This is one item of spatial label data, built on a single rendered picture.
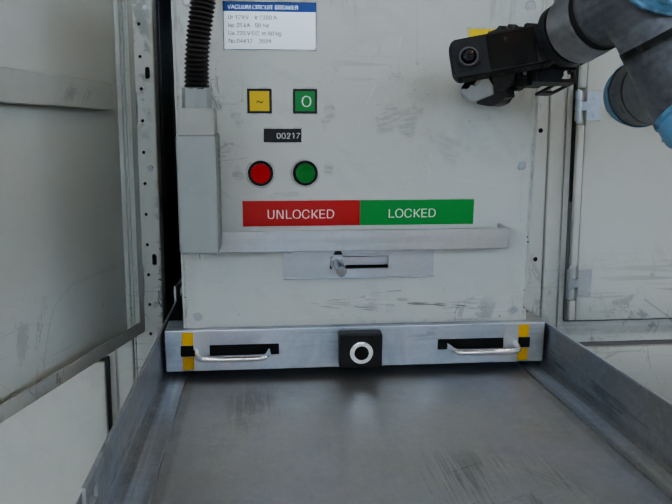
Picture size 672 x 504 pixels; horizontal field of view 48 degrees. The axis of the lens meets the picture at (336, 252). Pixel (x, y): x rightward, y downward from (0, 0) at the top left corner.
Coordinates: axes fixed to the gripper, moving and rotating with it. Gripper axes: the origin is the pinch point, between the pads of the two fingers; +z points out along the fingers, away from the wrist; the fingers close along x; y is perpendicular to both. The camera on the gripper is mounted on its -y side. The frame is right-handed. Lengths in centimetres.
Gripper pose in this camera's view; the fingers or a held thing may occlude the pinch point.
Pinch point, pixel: (462, 89)
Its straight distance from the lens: 103.9
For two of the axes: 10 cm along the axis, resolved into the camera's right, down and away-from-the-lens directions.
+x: -0.9, -9.9, 0.9
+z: -3.4, 1.2, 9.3
